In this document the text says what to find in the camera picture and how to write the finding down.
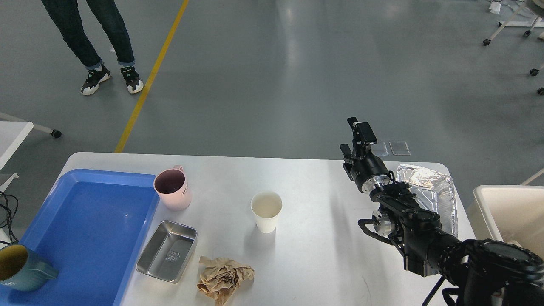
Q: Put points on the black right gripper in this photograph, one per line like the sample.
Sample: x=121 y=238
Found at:
x=362 y=167

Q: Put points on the pink ribbed mug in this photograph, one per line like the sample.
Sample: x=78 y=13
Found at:
x=173 y=188

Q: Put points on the stainless steel rectangular tray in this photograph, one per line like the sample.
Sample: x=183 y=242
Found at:
x=168 y=252

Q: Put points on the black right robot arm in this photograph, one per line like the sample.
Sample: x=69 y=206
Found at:
x=476 y=269

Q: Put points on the clear floor plate left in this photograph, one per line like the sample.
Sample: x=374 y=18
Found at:
x=380 y=149

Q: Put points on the clear floor plate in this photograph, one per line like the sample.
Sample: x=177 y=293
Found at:
x=400 y=148
x=380 y=149

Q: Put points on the clear floor plate right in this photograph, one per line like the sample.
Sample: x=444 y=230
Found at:
x=400 y=148

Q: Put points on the aluminium foil tray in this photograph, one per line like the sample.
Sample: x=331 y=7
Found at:
x=434 y=191

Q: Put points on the white paper cup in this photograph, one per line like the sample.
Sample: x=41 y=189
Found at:
x=266 y=207

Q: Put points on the beige plastic bin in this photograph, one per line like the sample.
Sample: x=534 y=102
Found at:
x=513 y=214

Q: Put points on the crumpled brown paper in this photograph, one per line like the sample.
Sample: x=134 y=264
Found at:
x=221 y=277

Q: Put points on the white rolling chair base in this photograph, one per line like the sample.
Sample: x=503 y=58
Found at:
x=535 y=7

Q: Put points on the blue plastic tray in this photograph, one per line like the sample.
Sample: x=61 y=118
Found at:
x=90 y=228

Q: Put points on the teal ceramic mug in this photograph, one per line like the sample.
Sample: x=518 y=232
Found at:
x=23 y=269

